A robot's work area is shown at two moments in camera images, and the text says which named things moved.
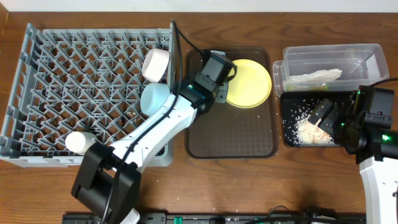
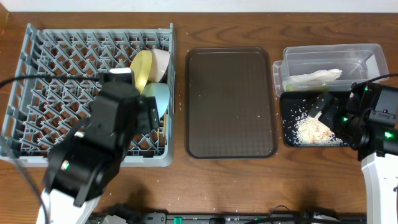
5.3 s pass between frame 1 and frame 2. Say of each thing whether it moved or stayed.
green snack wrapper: stayed
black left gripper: moved
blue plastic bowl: stayed
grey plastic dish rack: stayed
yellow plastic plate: moved
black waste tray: stayed
